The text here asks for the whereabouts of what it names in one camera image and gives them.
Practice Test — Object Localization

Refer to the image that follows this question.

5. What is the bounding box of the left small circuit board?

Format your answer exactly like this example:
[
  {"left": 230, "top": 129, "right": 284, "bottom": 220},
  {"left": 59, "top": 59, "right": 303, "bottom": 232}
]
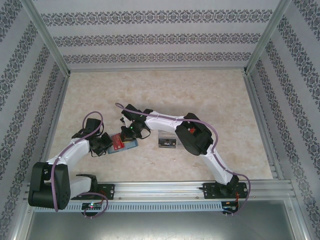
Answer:
[{"left": 81, "top": 202, "right": 104, "bottom": 211}]

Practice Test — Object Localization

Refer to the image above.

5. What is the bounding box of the small circuit board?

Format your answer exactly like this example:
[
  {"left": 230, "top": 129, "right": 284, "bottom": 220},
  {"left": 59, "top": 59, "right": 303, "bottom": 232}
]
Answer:
[
  {"left": 81, "top": 202, "right": 104, "bottom": 211},
  {"left": 222, "top": 200, "right": 239, "bottom": 210}
]

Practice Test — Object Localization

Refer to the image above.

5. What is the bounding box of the clear plastic box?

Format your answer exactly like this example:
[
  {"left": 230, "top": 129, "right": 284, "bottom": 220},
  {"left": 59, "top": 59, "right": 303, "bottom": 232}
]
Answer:
[{"left": 157, "top": 129, "right": 185, "bottom": 149}]

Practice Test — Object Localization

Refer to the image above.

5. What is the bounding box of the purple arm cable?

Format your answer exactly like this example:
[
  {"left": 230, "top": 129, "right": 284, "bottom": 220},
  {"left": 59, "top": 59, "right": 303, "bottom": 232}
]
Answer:
[
  {"left": 114, "top": 102, "right": 252, "bottom": 218},
  {"left": 51, "top": 111, "right": 109, "bottom": 220}
]

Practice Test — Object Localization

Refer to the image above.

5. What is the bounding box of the aluminium frame side rail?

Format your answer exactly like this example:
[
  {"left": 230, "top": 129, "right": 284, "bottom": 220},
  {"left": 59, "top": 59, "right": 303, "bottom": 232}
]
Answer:
[
  {"left": 243, "top": 73, "right": 286, "bottom": 180},
  {"left": 23, "top": 74, "right": 71, "bottom": 198}
]

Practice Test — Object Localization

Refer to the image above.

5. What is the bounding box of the slotted grey cable duct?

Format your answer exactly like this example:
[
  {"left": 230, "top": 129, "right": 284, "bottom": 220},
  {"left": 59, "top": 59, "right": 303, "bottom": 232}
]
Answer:
[{"left": 33, "top": 201, "right": 224, "bottom": 212}]

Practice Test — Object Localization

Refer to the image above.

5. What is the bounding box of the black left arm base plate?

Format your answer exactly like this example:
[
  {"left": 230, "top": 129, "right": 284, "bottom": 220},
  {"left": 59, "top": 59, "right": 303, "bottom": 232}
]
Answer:
[{"left": 70, "top": 183, "right": 116, "bottom": 201}]

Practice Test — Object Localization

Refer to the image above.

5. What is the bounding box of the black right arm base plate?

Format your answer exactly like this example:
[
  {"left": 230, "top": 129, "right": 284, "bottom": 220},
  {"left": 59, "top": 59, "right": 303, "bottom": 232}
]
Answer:
[{"left": 202, "top": 182, "right": 248, "bottom": 200}]

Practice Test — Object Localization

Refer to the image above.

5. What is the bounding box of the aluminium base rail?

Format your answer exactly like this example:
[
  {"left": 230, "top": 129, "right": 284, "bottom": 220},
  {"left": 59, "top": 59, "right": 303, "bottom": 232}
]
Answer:
[{"left": 24, "top": 180, "right": 294, "bottom": 201}]

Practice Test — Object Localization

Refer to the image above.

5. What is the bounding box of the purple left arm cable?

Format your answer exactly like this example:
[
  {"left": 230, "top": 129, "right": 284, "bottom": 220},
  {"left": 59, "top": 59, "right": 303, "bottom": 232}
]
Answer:
[{"left": 51, "top": 111, "right": 109, "bottom": 220}]

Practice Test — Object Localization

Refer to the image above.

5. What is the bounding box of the black card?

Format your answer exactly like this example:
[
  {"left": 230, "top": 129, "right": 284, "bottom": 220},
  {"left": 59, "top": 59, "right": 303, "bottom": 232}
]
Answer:
[{"left": 158, "top": 137, "right": 177, "bottom": 149}]

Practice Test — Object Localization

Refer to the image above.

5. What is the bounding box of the aluminium frame post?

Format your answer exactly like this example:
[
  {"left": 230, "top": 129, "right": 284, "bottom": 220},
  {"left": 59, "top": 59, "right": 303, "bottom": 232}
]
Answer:
[
  {"left": 24, "top": 0, "right": 72, "bottom": 76},
  {"left": 242, "top": 0, "right": 294, "bottom": 75}
]

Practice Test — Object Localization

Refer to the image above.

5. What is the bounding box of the grey metal sheet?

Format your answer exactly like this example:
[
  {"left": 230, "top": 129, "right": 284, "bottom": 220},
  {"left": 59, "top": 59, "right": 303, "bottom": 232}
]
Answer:
[{"left": 14, "top": 199, "right": 307, "bottom": 240}]

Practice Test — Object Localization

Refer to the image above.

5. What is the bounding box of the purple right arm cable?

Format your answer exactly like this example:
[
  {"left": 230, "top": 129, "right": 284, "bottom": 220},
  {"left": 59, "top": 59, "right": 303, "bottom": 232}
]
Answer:
[{"left": 114, "top": 102, "right": 252, "bottom": 218}]

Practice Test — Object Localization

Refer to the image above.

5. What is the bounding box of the right small circuit board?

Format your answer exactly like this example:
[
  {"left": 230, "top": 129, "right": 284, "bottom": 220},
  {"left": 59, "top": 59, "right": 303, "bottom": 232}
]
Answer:
[{"left": 222, "top": 200, "right": 239, "bottom": 210}]

